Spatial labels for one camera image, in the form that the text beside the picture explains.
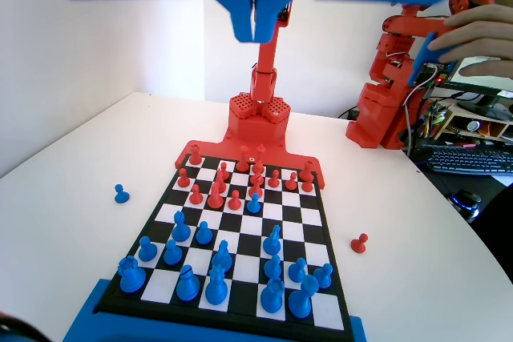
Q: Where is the red leader arm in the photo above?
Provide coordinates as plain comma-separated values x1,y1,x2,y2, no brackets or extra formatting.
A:
346,0,494,151

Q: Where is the blue leader trigger handle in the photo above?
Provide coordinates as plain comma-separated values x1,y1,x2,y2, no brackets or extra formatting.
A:
408,31,440,87

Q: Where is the blue chess bishop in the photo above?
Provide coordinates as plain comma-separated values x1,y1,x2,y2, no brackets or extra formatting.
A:
171,210,192,243
176,264,200,302

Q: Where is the red chess rook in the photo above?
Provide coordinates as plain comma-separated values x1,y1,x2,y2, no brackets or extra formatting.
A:
187,143,204,166
299,159,316,183

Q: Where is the red chess queen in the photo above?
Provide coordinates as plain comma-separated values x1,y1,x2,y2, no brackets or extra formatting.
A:
236,145,250,173

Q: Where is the blue chess knight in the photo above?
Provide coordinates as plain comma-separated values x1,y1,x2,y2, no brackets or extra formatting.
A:
211,239,234,275
262,224,281,257

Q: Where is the blue chess queen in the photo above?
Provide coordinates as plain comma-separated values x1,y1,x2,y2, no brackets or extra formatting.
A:
204,265,229,306

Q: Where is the blue chess rook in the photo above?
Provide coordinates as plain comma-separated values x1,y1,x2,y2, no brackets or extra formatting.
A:
260,277,285,314
118,255,146,294

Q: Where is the person's hand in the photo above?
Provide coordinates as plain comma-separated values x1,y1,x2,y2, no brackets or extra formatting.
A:
430,3,513,78

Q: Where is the green controller circuit board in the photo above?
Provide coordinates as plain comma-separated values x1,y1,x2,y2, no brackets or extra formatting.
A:
414,62,458,87

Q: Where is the wooden desk organizer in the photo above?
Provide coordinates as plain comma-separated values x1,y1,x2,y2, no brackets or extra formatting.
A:
420,99,513,143

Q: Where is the black white chessboard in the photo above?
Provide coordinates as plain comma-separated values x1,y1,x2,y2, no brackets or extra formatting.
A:
95,152,356,340

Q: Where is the black computer monitor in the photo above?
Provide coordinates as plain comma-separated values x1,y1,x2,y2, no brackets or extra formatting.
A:
434,57,513,117

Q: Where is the black computer keyboard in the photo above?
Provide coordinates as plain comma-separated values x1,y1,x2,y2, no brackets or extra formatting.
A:
425,145,513,178

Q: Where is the black computer mouse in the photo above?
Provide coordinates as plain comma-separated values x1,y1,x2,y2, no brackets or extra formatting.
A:
445,188,482,223

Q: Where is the red arm base plate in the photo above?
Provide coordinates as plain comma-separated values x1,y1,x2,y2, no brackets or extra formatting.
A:
174,139,325,191

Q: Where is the blue arm base plate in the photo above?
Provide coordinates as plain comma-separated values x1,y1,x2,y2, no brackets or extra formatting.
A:
59,277,368,342

